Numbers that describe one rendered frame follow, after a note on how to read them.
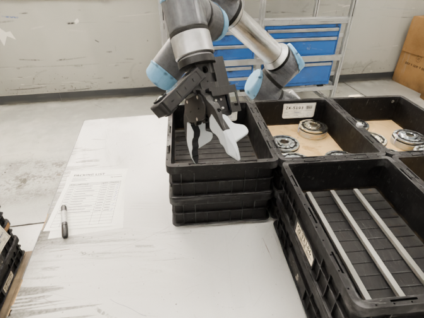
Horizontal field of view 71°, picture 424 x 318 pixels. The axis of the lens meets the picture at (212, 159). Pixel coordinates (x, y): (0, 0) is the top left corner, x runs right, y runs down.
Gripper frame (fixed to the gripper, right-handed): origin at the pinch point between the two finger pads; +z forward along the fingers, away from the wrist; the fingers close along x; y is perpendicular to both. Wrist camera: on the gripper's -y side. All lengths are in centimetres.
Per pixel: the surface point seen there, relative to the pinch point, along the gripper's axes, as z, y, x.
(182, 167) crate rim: 1.1, 3.4, 20.1
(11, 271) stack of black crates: 33, -46, 117
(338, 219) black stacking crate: 23.0, 31.0, -1.4
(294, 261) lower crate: 29.8, 18.5, 4.1
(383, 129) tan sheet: 9, 86, 13
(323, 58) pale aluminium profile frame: -46, 226, 128
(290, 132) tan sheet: 2, 55, 30
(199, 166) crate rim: 2.0, 7.1, 18.2
